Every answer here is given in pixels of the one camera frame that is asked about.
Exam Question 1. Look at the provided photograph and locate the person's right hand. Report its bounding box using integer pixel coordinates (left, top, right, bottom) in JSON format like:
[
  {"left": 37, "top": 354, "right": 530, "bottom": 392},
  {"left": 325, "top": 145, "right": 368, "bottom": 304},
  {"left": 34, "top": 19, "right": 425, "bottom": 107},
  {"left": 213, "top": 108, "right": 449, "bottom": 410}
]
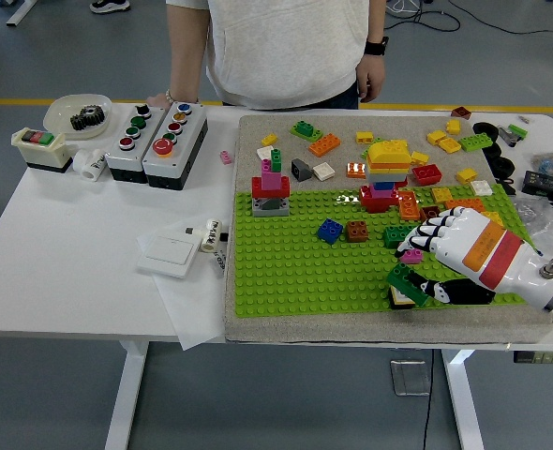
[{"left": 144, "top": 92, "right": 172, "bottom": 110}]

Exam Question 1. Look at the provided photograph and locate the person's left hand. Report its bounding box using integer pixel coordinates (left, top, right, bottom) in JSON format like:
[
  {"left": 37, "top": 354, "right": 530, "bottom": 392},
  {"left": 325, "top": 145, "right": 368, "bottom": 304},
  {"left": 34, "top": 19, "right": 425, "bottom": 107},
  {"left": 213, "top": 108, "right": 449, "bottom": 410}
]
[{"left": 354, "top": 53, "right": 389, "bottom": 105}]

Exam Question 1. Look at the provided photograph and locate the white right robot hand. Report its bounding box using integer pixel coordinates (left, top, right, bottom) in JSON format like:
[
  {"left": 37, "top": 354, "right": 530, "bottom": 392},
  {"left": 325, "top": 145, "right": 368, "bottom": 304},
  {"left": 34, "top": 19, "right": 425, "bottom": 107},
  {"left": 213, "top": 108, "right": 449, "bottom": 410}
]
[{"left": 395, "top": 207, "right": 553, "bottom": 313}]

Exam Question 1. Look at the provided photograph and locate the dark green long brick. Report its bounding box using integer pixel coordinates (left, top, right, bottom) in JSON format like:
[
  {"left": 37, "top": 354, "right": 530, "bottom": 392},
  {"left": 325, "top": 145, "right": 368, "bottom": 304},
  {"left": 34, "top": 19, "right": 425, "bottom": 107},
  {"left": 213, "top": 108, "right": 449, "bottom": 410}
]
[
  {"left": 385, "top": 262, "right": 430, "bottom": 308},
  {"left": 381, "top": 224, "right": 416, "bottom": 249}
]

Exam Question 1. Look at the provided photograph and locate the orange long brick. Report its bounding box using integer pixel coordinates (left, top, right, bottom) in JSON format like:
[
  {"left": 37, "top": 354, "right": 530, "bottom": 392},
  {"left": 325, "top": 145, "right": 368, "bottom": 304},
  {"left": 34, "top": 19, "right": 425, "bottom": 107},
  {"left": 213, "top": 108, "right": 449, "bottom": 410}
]
[
  {"left": 307, "top": 132, "right": 343, "bottom": 158},
  {"left": 396, "top": 189, "right": 421, "bottom": 221},
  {"left": 444, "top": 198, "right": 486, "bottom": 212}
]

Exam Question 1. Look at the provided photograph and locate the green stacked brick pair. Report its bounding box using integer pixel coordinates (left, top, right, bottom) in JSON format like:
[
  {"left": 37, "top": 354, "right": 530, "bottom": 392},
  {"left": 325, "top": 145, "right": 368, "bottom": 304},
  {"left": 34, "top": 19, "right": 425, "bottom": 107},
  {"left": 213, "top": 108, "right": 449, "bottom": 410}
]
[{"left": 289, "top": 120, "right": 324, "bottom": 143}]

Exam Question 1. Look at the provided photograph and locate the brick tower with yellow roof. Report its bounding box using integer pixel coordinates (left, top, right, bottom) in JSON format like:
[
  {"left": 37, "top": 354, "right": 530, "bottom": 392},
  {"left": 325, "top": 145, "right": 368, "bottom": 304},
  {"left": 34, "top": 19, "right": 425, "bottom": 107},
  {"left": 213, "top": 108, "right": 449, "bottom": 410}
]
[{"left": 358, "top": 140, "right": 411, "bottom": 216}]

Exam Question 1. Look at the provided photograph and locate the red square brick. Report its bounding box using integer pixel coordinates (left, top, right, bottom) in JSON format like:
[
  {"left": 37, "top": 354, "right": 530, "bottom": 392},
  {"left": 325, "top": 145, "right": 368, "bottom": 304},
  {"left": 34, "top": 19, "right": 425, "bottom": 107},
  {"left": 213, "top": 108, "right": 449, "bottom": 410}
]
[{"left": 411, "top": 164, "right": 444, "bottom": 187}]

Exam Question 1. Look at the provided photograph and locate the lime green long brick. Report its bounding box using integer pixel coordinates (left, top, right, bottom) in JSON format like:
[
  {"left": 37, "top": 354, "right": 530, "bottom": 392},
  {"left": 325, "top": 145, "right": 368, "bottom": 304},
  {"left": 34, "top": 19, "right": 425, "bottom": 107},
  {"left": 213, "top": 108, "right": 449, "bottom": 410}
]
[{"left": 458, "top": 134, "right": 495, "bottom": 154}]

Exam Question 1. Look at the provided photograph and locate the dark grey slope brick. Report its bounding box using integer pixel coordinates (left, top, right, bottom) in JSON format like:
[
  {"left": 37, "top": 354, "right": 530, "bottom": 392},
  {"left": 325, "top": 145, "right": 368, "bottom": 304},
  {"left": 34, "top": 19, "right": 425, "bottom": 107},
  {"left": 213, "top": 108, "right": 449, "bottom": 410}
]
[{"left": 290, "top": 157, "right": 314, "bottom": 183}]

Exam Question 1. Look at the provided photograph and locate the red pink green brick tower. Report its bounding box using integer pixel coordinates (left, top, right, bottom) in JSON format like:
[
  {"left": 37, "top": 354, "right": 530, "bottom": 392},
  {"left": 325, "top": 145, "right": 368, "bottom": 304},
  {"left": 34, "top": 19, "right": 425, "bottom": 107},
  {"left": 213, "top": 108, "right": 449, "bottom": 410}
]
[{"left": 250, "top": 148, "right": 291, "bottom": 219}]

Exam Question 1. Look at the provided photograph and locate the blue square brick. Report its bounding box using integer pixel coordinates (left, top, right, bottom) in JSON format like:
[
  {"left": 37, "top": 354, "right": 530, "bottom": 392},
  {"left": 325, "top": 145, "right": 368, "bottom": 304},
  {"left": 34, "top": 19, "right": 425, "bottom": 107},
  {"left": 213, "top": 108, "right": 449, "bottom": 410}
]
[{"left": 315, "top": 218, "right": 345, "bottom": 246}]

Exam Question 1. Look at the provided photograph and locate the black wristwatch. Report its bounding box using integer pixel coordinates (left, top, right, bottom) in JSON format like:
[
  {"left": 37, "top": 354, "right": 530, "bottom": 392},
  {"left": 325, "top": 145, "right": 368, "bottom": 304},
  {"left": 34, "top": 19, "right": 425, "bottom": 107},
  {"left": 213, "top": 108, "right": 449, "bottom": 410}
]
[{"left": 364, "top": 36, "right": 390, "bottom": 57}]

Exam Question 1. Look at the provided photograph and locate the clear plastic bag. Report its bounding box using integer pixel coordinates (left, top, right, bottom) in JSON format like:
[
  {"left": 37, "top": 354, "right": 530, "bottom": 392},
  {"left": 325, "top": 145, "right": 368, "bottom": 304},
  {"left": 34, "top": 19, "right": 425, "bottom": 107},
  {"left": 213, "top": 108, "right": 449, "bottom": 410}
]
[{"left": 510, "top": 194, "right": 553, "bottom": 248}]

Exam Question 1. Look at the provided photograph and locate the grey emergency stop control box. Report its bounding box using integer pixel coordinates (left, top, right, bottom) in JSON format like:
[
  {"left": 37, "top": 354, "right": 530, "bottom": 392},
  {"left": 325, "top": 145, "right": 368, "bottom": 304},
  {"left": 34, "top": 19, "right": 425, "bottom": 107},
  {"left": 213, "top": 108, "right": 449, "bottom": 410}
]
[{"left": 142, "top": 101, "right": 209, "bottom": 191}]

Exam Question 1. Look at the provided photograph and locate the black metal gear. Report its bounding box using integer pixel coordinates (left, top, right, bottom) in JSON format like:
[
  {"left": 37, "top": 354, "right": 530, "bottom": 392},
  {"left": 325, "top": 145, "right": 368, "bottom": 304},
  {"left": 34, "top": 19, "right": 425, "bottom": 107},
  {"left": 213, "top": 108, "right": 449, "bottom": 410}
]
[{"left": 69, "top": 105, "right": 108, "bottom": 131}]

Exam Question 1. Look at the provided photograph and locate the grey four-button control box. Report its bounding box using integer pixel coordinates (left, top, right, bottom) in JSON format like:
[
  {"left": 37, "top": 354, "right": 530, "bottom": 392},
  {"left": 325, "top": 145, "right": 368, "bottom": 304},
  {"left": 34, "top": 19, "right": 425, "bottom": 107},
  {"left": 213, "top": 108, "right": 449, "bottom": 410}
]
[{"left": 103, "top": 103, "right": 166, "bottom": 185}]

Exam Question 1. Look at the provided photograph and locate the black digital meter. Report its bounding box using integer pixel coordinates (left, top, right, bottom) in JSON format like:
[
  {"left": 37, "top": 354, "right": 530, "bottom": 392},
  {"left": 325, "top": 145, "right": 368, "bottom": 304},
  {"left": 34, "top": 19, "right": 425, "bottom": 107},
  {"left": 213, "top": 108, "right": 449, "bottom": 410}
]
[{"left": 521, "top": 170, "right": 553, "bottom": 199}]

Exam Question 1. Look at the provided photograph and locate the person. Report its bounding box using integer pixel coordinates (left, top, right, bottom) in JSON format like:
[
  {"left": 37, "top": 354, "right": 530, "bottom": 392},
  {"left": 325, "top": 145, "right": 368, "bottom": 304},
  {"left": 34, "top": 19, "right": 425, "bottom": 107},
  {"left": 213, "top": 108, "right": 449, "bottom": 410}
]
[{"left": 166, "top": 0, "right": 390, "bottom": 112}]

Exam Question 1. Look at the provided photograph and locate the white pipe tee fitting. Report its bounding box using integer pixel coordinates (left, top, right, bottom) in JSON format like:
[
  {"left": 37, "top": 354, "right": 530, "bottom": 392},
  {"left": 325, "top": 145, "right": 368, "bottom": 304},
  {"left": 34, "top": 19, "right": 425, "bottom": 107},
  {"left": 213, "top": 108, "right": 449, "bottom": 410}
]
[{"left": 72, "top": 148, "right": 108, "bottom": 182}]

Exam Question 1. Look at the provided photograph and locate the translucent white bowl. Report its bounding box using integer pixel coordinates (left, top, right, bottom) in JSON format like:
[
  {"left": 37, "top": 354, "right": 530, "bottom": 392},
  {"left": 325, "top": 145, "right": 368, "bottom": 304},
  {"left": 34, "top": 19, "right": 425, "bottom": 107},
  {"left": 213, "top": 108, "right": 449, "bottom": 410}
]
[{"left": 42, "top": 93, "right": 114, "bottom": 141}]

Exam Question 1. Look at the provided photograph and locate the black white sneaker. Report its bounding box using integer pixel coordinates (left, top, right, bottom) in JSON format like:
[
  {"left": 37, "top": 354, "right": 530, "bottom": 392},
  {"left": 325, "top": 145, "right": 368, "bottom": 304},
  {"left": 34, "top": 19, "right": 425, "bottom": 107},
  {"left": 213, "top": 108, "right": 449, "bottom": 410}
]
[{"left": 90, "top": 0, "right": 131, "bottom": 14}]

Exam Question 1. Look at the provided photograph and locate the desk control panel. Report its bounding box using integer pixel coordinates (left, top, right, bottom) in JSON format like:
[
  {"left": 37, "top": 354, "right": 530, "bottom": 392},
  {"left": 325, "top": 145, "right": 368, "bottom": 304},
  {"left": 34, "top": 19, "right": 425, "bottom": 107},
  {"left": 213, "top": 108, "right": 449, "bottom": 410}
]
[{"left": 513, "top": 350, "right": 553, "bottom": 366}]

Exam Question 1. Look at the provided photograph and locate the white labelled tube fitting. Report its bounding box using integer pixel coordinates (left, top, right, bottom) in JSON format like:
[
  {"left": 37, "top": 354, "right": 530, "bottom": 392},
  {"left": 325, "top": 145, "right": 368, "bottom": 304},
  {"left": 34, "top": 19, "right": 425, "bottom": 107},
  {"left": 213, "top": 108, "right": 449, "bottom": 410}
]
[{"left": 200, "top": 217, "right": 224, "bottom": 254}]

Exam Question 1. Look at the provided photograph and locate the metal floor plate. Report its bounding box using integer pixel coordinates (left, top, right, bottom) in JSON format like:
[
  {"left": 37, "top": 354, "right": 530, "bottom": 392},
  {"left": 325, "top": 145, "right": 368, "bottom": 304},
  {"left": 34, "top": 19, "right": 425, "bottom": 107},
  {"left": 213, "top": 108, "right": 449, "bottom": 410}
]
[{"left": 389, "top": 359, "right": 432, "bottom": 398}]

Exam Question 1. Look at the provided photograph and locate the white table leg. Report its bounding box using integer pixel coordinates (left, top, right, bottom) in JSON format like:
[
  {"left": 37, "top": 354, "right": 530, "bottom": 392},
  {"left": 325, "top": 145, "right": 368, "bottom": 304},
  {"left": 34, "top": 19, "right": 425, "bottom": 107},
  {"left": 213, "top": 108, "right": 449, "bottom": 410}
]
[
  {"left": 441, "top": 349, "right": 486, "bottom": 450},
  {"left": 103, "top": 340, "right": 149, "bottom": 450}
]

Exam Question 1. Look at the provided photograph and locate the white stand foot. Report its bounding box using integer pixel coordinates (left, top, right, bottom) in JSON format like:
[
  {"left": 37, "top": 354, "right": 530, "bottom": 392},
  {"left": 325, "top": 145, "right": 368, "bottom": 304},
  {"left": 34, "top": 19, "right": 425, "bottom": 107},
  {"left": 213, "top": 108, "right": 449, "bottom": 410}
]
[{"left": 5, "top": 0, "right": 38, "bottom": 28}]

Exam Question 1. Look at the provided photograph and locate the grey-brown mat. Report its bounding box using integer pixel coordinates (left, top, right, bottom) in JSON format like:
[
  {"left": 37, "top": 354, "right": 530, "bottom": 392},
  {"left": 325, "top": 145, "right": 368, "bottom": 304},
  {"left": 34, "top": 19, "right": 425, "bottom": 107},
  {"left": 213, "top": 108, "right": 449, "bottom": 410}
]
[{"left": 223, "top": 114, "right": 553, "bottom": 347}]

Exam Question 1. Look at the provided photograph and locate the lime green studded baseplate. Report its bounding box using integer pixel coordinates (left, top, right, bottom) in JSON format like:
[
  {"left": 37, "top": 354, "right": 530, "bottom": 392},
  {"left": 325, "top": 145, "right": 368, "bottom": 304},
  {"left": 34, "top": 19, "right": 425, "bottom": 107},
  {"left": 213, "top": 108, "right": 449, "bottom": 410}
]
[{"left": 232, "top": 183, "right": 540, "bottom": 320}]

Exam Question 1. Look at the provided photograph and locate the white paper sheet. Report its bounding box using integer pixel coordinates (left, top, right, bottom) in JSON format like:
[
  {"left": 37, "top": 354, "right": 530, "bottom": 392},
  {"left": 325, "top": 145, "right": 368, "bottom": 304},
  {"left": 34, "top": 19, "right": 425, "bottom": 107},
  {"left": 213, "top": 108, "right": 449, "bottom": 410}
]
[{"left": 136, "top": 219, "right": 226, "bottom": 352}]

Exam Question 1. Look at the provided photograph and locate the white floor cable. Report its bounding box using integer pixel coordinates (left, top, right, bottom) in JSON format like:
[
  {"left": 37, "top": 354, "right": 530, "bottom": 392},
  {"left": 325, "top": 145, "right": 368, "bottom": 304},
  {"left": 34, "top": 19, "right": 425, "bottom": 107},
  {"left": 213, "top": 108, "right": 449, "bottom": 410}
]
[{"left": 387, "top": 0, "right": 430, "bottom": 16}]

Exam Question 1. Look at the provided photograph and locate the cream switch box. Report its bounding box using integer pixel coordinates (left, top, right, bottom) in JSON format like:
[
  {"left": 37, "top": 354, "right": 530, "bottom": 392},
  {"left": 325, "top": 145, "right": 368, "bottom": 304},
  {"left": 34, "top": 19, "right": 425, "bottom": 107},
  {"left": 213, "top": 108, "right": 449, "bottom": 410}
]
[{"left": 11, "top": 128, "right": 74, "bottom": 174}]

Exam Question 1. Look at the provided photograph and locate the thin black hanging cable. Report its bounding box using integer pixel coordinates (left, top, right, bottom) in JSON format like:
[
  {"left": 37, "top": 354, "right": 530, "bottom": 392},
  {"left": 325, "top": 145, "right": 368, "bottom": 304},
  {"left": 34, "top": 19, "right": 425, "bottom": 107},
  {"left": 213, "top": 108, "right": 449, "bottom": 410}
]
[{"left": 421, "top": 349, "right": 436, "bottom": 450}]

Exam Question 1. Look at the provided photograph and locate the white wall switch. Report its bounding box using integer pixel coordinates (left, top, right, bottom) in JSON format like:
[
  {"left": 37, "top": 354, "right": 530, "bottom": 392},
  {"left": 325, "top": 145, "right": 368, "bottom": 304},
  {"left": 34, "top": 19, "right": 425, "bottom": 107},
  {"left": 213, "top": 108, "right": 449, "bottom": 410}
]
[{"left": 136, "top": 232, "right": 198, "bottom": 280}]

